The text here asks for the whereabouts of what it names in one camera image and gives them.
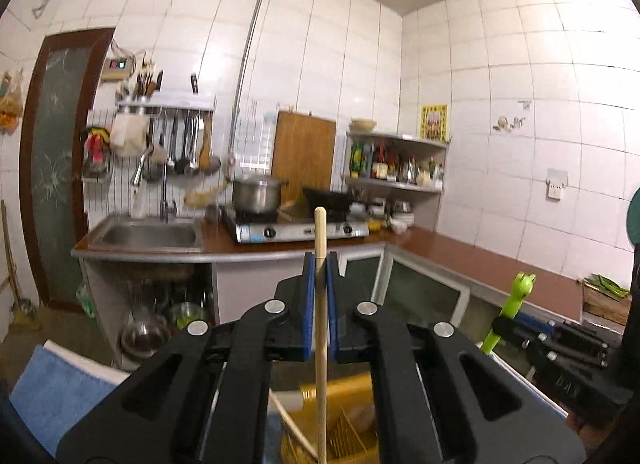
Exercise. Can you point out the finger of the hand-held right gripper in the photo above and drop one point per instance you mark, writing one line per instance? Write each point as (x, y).
(505, 329)
(535, 320)

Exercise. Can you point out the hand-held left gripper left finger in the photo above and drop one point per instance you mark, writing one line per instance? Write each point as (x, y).
(309, 304)

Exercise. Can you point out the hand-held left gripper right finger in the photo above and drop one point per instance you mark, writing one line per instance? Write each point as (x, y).
(332, 309)

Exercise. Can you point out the wooden chopstick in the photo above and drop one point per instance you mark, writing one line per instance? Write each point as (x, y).
(295, 426)
(320, 234)

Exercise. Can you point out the yellow perforated utensil holder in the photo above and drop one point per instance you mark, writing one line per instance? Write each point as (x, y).
(345, 394)

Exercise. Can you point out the person's right hand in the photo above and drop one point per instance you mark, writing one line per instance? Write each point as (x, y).
(597, 439)

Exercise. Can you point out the wooden crate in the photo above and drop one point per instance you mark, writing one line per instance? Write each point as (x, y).
(605, 309)

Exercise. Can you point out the steel gas stove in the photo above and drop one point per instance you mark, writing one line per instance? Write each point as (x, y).
(290, 233)

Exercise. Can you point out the green vegetables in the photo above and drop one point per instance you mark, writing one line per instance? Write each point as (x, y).
(607, 286)

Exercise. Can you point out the brown-topped kitchen counter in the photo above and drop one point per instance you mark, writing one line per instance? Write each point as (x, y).
(450, 254)

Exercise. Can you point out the yellow bowl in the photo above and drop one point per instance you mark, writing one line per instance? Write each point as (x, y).
(376, 224)

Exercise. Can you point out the black wok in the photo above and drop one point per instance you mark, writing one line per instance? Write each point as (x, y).
(345, 199)

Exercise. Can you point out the steel pot with lid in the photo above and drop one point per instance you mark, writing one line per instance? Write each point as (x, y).
(252, 196)

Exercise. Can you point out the green round object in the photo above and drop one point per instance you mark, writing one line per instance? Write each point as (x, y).
(634, 219)

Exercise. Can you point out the green bottle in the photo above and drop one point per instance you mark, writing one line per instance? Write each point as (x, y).
(357, 162)

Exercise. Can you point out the dark sauce bottle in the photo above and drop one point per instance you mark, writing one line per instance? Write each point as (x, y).
(382, 164)

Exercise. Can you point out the wooden cutting board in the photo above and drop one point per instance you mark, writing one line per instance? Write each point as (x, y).
(302, 149)

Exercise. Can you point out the steel mixing bowl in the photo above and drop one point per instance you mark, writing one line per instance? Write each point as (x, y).
(145, 339)

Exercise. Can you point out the steel sink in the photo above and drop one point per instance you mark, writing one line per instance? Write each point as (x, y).
(145, 234)

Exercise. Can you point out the steel faucet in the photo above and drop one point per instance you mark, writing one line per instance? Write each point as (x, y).
(164, 194)

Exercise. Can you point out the hanging wooden spatula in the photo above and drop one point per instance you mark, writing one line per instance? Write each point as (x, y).
(205, 154)

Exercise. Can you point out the beige bowl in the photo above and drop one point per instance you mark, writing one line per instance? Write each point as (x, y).
(363, 125)

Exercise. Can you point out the white hanging cloth bag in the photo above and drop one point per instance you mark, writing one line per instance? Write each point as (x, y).
(127, 137)

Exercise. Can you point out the blue knitted blanket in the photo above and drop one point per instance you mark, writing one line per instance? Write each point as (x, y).
(55, 394)

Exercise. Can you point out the brown-framed glass door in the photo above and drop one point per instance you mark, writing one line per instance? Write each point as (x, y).
(60, 169)

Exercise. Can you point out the hanging orange snack bags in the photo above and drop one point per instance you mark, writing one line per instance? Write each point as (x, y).
(10, 104)

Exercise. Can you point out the white wall socket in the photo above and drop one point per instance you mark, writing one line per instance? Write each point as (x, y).
(556, 186)

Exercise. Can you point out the grey corner wall shelf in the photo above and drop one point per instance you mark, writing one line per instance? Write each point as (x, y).
(395, 184)

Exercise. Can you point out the small wall sticker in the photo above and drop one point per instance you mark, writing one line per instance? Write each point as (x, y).
(502, 123)

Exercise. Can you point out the yellow wall poster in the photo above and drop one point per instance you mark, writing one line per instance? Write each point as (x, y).
(433, 122)

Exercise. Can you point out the steel wall utensil rack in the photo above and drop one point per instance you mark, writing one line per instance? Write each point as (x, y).
(170, 103)

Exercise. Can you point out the grey vertical wall pipe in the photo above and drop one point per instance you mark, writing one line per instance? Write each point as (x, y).
(244, 59)

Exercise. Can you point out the beige wall control box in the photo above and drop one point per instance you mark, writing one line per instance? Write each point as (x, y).
(117, 67)

